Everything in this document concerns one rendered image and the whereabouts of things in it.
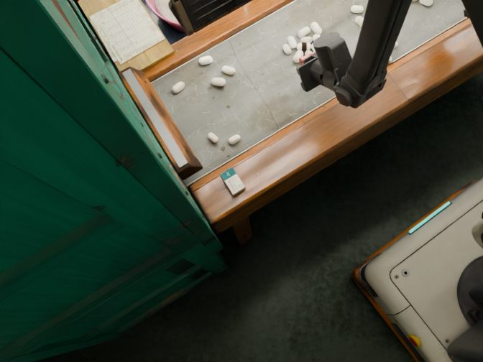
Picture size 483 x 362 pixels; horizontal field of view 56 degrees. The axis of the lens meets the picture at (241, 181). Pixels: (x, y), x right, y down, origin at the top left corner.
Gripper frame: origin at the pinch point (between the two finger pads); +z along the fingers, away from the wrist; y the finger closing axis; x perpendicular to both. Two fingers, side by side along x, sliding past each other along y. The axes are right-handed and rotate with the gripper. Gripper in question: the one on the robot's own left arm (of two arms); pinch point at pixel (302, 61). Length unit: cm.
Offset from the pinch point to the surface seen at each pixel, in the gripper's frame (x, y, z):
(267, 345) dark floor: 100, 45, 9
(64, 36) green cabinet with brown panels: -43, 41, -72
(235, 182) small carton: 13.5, 29.9, -10.9
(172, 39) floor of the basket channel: -10.7, 22.2, 33.4
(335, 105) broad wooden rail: 12.2, -2.0, -6.5
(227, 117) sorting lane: 5.6, 22.2, 4.9
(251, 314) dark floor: 92, 45, 19
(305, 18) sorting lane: -3.6, -10.7, 14.9
